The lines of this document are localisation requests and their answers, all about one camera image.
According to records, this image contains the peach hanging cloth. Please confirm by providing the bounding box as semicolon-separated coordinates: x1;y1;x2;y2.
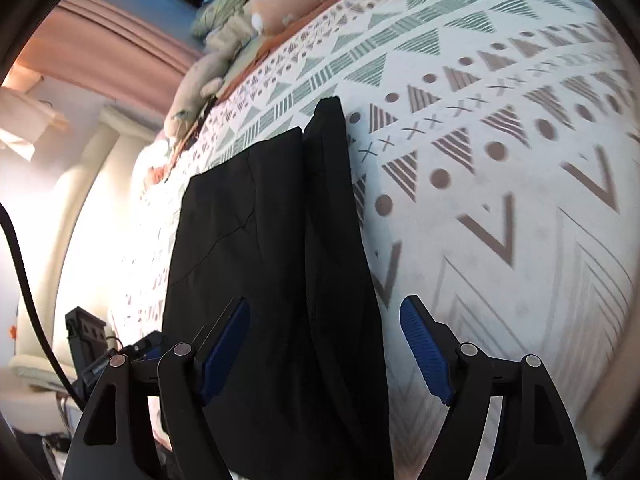
0;85;68;161

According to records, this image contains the beige plush toy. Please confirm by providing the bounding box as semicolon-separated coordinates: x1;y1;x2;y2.
165;20;261;141

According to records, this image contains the black garment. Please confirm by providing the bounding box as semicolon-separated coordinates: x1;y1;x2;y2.
160;96;393;480

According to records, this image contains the cream padded headboard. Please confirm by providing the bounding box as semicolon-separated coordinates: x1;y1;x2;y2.
10;105;156;391

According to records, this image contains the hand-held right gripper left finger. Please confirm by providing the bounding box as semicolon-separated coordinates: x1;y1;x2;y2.
62;296;251;480

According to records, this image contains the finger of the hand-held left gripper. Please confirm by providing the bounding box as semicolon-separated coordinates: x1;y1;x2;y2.
127;332;165;362

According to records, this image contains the green quilt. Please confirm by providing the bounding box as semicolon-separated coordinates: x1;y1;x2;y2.
192;0;256;38

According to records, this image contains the pink curtain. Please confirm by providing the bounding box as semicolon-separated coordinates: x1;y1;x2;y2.
22;0;206;116

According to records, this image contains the white patterned bed blanket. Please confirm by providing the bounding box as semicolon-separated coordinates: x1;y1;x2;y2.
107;0;637;480

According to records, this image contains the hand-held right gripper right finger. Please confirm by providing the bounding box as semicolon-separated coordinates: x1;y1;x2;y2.
399;295;589;480

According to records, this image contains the black cable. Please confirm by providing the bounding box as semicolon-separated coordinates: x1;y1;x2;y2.
0;205;88;408

